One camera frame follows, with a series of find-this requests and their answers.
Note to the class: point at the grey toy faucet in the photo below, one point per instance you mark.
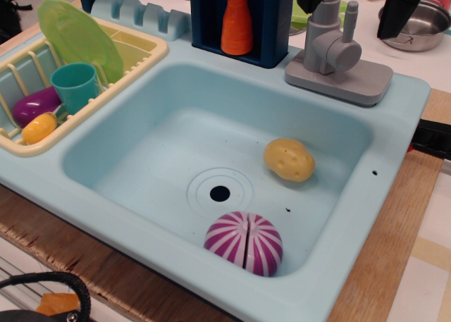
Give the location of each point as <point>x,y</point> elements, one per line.
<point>328,66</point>

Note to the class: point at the purple striped toy onion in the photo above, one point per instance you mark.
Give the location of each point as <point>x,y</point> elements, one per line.
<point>247,240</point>

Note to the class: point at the dark blue utensil holder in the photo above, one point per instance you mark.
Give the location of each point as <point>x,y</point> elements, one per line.
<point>270,24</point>

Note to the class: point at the yellow toy potato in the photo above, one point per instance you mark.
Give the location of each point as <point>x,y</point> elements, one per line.
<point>289,160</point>

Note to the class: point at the black clamp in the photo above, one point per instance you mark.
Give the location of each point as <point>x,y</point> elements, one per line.
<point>432,138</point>

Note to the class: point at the teal plastic cup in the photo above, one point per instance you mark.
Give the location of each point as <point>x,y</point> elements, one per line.
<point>75,85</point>

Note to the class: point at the purple toy eggplant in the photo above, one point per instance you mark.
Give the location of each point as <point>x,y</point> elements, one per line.
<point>35,104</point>

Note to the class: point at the light blue toy sink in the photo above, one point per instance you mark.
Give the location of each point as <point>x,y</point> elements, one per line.
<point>153,168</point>

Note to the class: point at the grey faucet lever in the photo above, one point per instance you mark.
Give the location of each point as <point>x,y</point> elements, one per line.
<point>350,21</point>

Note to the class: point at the stainless steel pot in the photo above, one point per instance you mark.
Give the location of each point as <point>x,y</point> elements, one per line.
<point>424,30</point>

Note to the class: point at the cream dish drying rack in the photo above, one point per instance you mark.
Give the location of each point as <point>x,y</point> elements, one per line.
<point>27,69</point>

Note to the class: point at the yellow toy lemon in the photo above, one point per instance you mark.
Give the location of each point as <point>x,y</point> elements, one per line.
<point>39,128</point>

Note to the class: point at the light green plate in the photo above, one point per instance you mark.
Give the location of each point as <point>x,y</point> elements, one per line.
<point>299,18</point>

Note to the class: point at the green plastic plate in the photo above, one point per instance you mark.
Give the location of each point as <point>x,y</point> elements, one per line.
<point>77,37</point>

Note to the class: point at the orange toy carrot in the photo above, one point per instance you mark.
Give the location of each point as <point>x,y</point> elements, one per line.
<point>237,34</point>

